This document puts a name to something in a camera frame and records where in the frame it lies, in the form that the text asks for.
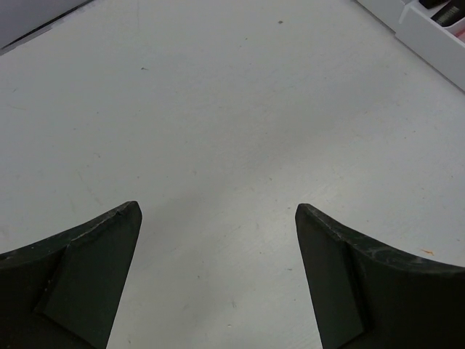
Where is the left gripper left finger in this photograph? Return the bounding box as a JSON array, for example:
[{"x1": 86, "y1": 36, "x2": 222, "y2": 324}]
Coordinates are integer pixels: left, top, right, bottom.
[{"x1": 1, "y1": 201, "x2": 142, "y2": 348}]

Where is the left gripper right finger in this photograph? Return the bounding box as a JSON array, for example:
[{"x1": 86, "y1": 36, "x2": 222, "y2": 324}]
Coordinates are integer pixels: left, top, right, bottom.
[{"x1": 295, "y1": 204, "x2": 464, "y2": 348}]

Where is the pink correction tape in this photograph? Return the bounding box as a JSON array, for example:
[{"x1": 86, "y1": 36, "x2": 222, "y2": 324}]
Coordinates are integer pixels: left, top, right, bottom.
[{"x1": 456, "y1": 29, "x2": 465, "y2": 42}]

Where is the pink cap black highlighter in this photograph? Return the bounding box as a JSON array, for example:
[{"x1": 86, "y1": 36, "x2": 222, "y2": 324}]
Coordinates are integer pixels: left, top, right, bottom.
[{"x1": 431, "y1": 1, "x2": 464, "y2": 28}]

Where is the white compartment tray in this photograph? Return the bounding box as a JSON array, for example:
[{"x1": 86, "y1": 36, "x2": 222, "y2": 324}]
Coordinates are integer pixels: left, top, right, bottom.
[{"x1": 359, "y1": 1, "x2": 464, "y2": 90}]

